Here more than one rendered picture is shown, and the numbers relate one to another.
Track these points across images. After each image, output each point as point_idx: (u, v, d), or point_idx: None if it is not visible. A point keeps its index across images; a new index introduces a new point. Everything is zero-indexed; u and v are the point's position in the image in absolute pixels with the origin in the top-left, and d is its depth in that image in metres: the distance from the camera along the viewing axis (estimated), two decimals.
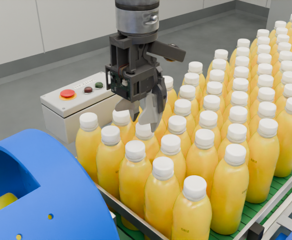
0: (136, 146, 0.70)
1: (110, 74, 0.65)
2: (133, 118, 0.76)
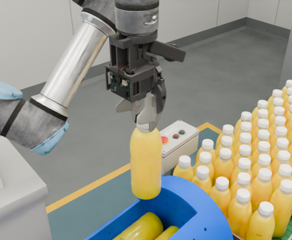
0: (223, 181, 1.09)
1: (110, 74, 0.65)
2: (135, 119, 0.75)
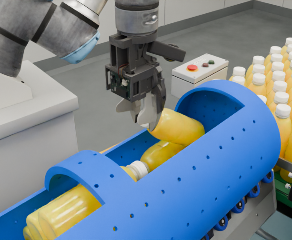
0: (261, 98, 1.03)
1: (110, 74, 0.65)
2: (135, 119, 0.75)
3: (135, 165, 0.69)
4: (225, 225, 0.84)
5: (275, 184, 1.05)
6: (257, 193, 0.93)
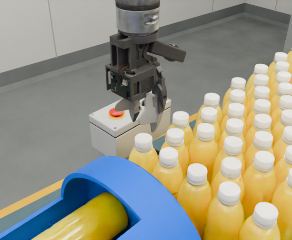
0: (199, 170, 0.69)
1: (110, 74, 0.65)
2: (133, 118, 0.76)
3: None
4: None
5: None
6: None
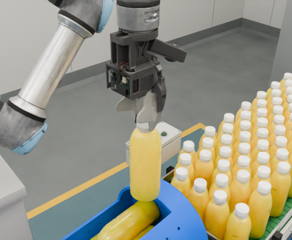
0: (201, 182, 1.10)
1: (111, 72, 0.65)
2: (135, 119, 0.75)
3: None
4: None
5: None
6: None
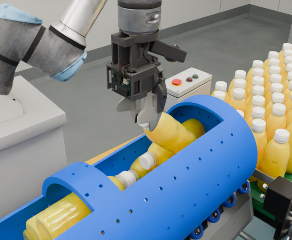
0: (238, 113, 1.10)
1: (111, 73, 0.65)
2: (135, 119, 0.75)
3: (123, 175, 0.77)
4: (196, 236, 0.90)
5: (252, 193, 1.11)
6: (228, 204, 0.99)
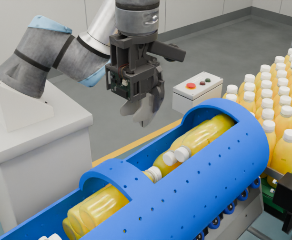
0: None
1: (110, 74, 0.65)
2: (141, 122, 0.74)
3: (152, 169, 0.86)
4: (214, 226, 1.00)
5: (262, 188, 1.21)
6: (242, 197, 1.08)
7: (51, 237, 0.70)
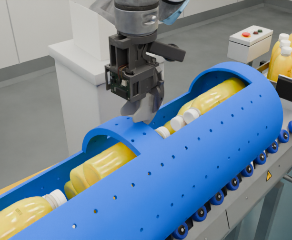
0: None
1: (110, 75, 0.65)
2: None
3: (160, 129, 0.81)
4: (288, 135, 1.16)
5: None
6: None
7: (53, 192, 0.64)
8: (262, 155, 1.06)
